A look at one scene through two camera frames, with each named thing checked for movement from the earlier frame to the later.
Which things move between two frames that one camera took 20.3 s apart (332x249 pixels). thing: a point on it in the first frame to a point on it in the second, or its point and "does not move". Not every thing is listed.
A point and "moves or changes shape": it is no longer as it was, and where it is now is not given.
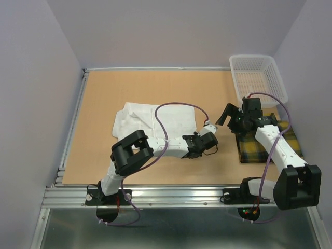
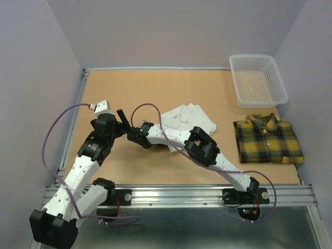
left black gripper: (195, 135) to (125, 125)
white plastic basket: (259, 73) does not move
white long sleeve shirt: (178, 120) moves or changes shape
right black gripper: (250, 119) to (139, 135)
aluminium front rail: (147, 197) does not move
